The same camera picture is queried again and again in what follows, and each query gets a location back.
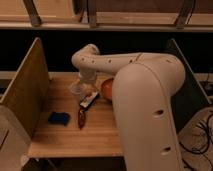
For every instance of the orange ceramic bowl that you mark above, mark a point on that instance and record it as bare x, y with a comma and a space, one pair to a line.
106, 89

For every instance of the blue cloth object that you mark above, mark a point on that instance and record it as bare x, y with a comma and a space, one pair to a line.
59, 118

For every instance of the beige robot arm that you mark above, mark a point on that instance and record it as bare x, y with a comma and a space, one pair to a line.
141, 96

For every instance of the wooden shelf rail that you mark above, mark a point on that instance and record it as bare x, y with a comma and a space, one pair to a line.
111, 15

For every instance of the red handled knife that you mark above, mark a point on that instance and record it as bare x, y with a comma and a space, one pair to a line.
84, 106

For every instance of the dark right side panel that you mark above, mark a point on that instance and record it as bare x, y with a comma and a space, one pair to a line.
190, 104

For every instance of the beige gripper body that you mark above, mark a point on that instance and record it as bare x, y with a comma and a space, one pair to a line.
87, 76

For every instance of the wooden left side panel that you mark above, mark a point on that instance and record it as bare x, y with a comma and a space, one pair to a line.
22, 101

